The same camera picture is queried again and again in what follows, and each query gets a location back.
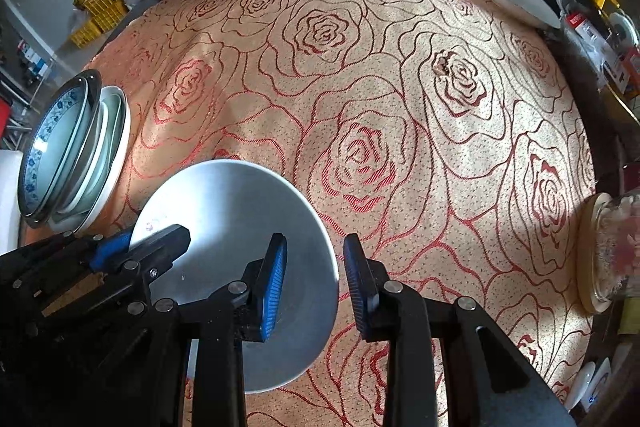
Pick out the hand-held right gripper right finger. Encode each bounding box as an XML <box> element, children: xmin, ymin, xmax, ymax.
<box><xmin>342</xmin><ymin>234</ymin><xmax>576</xmax><ymax>427</ymax></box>

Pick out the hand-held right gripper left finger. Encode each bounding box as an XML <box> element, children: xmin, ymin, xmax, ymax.
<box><xmin>100</xmin><ymin>233</ymin><xmax>289</xmax><ymax>427</ymax></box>

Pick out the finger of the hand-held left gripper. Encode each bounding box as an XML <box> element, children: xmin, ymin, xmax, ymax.
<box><xmin>0</xmin><ymin>229</ymin><xmax>136</xmax><ymax>303</ymax></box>
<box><xmin>40</xmin><ymin>223</ymin><xmax>192</xmax><ymax>333</ymax></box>

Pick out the plain white bowl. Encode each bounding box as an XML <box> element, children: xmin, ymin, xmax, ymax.
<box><xmin>131</xmin><ymin>159</ymin><xmax>341</xmax><ymax>395</ymax></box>

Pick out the large stainless steel bowl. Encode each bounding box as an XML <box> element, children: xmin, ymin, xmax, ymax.
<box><xmin>22</xmin><ymin>74</ymin><xmax>108</xmax><ymax>230</ymax></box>

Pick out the blue patterned bowl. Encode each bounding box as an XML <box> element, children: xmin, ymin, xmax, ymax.
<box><xmin>17</xmin><ymin>69</ymin><xmax>103</xmax><ymax>220</ymax></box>

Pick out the large white round plate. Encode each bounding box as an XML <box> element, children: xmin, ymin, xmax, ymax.
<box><xmin>47</xmin><ymin>87</ymin><xmax>133</xmax><ymax>235</ymax></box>

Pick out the rose patterned tablecloth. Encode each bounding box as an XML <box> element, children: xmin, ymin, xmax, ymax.
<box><xmin>20</xmin><ymin>0</ymin><xmax>601</xmax><ymax>427</ymax></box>

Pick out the small white dish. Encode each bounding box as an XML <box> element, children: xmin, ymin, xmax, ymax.
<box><xmin>562</xmin><ymin>357</ymin><xmax>613</xmax><ymax>413</ymax></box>

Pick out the glass jar wooden lid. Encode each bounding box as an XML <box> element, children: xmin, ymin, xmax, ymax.
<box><xmin>575</xmin><ymin>189</ymin><xmax>640</xmax><ymax>315</ymax></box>

